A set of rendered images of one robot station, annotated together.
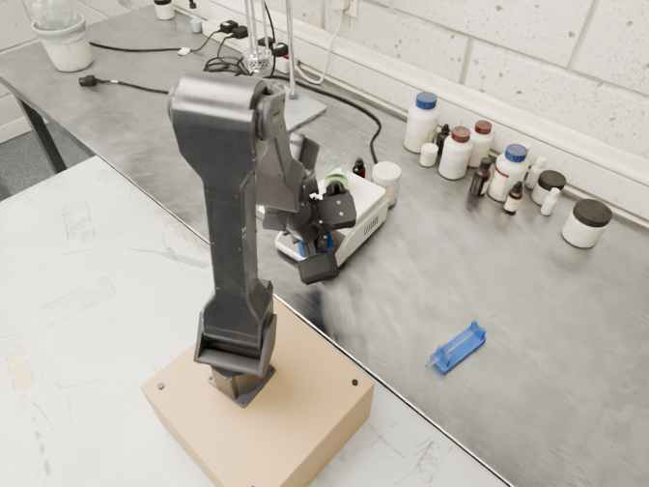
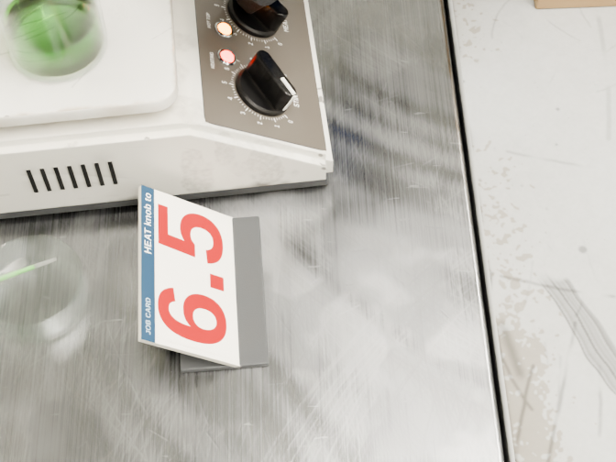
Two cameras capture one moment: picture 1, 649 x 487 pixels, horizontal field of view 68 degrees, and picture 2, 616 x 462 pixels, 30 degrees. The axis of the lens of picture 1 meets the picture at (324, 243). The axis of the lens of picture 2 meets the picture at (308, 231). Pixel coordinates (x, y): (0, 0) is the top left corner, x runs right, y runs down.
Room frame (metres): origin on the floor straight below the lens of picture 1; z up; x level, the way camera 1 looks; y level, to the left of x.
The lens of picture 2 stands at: (0.89, 0.35, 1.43)
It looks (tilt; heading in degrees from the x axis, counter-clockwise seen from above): 58 degrees down; 227
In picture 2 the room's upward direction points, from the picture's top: 2 degrees counter-clockwise
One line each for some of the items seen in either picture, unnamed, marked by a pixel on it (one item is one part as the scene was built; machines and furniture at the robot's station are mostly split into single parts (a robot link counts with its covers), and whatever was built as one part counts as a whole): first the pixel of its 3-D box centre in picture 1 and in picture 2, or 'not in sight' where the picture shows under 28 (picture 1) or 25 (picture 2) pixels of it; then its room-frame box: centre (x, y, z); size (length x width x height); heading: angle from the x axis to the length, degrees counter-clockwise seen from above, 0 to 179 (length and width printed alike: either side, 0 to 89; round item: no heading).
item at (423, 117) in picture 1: (422, 122); not in sight; (0.98, -0.23, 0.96); 0.07 x 0.07 x 0.13
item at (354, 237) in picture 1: (335, 218); (120, 76); (0.68, -0.02, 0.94); 0.22 x 0.13 x 0.08; 142
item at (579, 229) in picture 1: (585, 223); not in sight; (0.67, -0.51, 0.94); 0.07 x 0.07 x 0.07
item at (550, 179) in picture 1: (549, 187); not in sight; (0.78, -0.47, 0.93); 0.05 x 0.05 x 0.06
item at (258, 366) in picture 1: (233, 338); not in sight; (0.30, 0.11, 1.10); 0.09 x 0.07 x 0.06; 78
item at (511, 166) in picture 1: (509, 172); not in sight; (0.80, -0.39, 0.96); 0.06 x 0.06 x 0.11
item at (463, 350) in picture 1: (460, 344); not in sight; (0.41, -0.22, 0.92); 0.10 x 0.03 x 0.04; 127
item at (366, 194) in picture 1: (344, 194); (58, 27); (0.70, -0.04, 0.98); 0.12 x 0.12 x 0.01; 52
